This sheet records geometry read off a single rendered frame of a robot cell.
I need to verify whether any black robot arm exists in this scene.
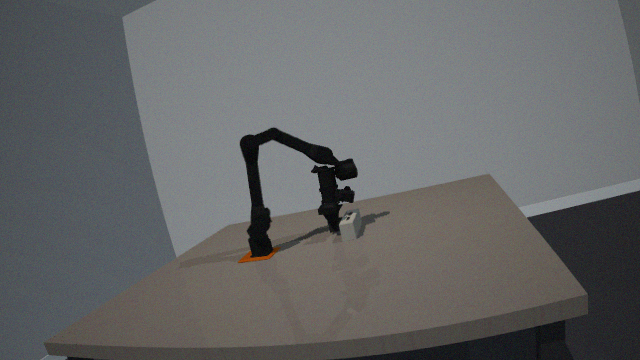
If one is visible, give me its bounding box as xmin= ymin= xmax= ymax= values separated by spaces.
xmin=240 ymin=128 xmax=358 ymax=258

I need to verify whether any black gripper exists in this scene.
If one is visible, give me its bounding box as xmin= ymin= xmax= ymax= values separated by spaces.
xmin=318 ymin=183 xmax=343 ymax=230

